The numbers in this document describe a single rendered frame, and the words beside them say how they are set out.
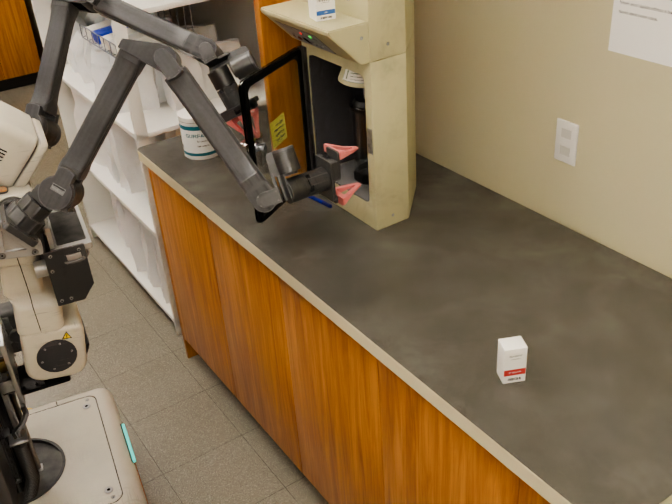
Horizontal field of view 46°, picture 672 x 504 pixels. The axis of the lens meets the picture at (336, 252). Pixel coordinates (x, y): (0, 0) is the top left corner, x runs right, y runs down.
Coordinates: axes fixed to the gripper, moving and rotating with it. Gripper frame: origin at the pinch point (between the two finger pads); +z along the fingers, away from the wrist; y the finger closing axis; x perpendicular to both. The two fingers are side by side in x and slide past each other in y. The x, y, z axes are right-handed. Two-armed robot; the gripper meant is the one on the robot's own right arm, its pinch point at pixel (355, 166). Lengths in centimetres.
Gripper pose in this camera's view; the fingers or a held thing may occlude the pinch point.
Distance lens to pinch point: 192.2
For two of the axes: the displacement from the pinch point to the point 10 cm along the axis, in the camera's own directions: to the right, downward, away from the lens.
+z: 8.2, -3.4, 4.5
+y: -0.7, -8.5, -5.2
